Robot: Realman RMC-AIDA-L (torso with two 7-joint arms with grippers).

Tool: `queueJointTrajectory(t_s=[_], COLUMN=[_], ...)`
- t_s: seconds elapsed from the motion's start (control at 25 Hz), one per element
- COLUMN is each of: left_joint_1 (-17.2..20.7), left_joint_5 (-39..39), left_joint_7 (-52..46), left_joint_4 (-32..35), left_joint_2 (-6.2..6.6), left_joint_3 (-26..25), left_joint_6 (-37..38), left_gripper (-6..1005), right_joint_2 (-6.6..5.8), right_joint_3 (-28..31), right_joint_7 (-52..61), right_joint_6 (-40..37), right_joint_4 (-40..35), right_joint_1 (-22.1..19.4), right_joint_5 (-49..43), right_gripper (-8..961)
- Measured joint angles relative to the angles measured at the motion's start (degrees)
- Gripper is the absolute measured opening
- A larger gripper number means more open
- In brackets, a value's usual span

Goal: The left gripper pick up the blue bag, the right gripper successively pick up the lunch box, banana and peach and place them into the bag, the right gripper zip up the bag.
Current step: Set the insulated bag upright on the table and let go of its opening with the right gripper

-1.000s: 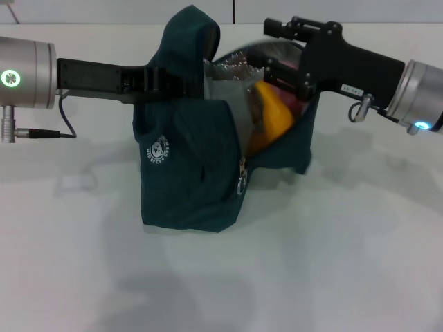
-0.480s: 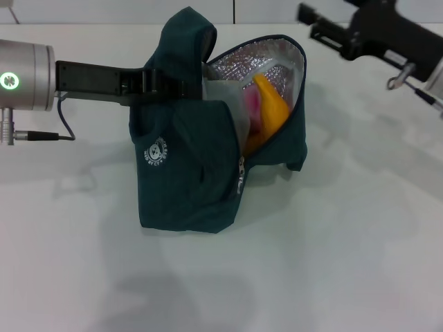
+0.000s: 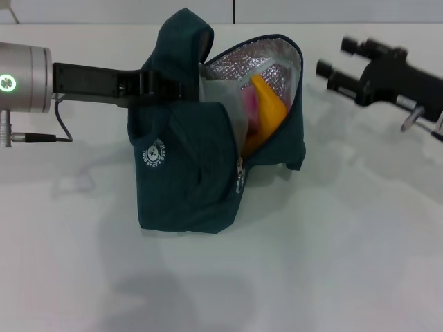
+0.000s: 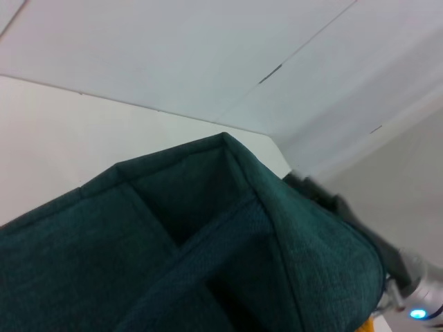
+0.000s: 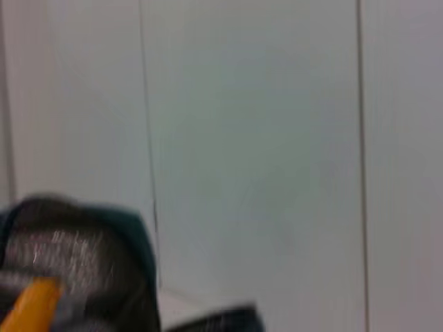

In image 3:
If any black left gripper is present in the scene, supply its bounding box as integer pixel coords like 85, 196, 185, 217
51, 62, 201, 108

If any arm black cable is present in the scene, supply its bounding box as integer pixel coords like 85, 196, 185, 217
400, 104, 443, 142
12, 99, 74, 145

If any clear container blue seal lid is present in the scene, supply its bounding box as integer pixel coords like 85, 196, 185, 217
199, 76, 251, 140

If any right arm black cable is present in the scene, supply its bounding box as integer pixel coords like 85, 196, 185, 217
400, 104, 443, 142

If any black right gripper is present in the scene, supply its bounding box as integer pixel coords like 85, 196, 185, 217
314, 35, 443, 122

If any dark teal lunch bag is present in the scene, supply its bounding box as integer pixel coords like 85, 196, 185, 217
127, 8, 308, 237

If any pink peach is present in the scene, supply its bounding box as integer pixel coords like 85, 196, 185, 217
242, 86, 264, 133

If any yellow banana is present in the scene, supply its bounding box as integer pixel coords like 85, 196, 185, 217
240, 74, 290, 157

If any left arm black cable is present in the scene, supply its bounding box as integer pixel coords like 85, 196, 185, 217
12, 99, 74, 145

